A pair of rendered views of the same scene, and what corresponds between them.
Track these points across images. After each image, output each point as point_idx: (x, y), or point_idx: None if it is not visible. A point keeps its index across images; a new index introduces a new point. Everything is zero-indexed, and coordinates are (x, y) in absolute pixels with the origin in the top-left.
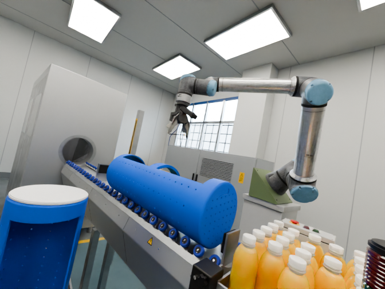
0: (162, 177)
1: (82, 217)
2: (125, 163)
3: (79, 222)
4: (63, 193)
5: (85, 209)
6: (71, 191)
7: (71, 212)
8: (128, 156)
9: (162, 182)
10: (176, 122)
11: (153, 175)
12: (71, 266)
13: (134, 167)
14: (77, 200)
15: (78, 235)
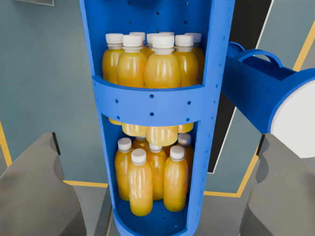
0: (227, 17)
1: (272, 85)
2: (201, 189)
3: (274, 79)
4: (310, 115)
5: (276, 90)
6: (293, 125)
7: (307, 73)
8: (173, 234)
9: (234, 1)
10: (276, 215)
11: (222, 58)
12: (242, 69)
13: (206, 152)
14: (311, 83)
15: (258, 78)
